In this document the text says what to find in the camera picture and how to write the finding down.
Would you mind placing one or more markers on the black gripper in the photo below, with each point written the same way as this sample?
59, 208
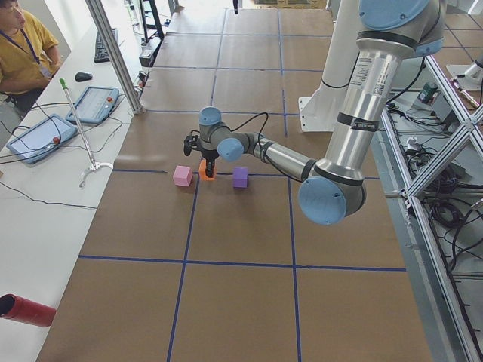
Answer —
208, 154

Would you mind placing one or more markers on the orange foam block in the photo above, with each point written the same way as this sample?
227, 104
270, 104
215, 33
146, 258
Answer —
202, 172

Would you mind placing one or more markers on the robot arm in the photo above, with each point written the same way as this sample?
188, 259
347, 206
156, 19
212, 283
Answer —
370, 41

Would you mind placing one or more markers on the pink foam block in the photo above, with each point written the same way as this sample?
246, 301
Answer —
182, 176

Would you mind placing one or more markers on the purple foam block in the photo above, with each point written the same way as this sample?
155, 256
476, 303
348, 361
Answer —
240, 178

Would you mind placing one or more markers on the brown paper table cover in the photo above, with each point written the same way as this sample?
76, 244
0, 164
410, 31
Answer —
214, 273

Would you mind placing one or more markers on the grabber stick with green tip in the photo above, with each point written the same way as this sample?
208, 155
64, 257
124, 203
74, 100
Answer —
94, 164

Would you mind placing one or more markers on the far blue teach pendant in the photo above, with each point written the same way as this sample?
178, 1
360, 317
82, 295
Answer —
95, 104

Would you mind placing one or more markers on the blue teach pendant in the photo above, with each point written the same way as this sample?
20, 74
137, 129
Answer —
41, 140
95, 104

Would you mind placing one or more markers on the black keyboard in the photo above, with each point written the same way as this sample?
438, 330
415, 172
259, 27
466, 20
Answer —
101, 54

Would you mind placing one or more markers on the black computer mouse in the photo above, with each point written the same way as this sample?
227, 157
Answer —
83, 76

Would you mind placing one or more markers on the near blue teach pendant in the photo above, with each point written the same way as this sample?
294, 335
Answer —
41, 140

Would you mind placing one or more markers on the person in yellow shirt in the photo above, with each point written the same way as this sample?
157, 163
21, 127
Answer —
29, 56

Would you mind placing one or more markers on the red cardboard tube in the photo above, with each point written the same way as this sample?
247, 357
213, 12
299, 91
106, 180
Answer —
16, 308

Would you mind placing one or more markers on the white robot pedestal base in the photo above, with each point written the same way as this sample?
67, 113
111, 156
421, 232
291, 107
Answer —
318, 113

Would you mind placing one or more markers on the aluminium frame post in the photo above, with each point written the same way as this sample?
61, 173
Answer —
103, 26

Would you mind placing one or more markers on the aluminium side frame rail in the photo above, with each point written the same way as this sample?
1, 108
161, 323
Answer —
431, 144

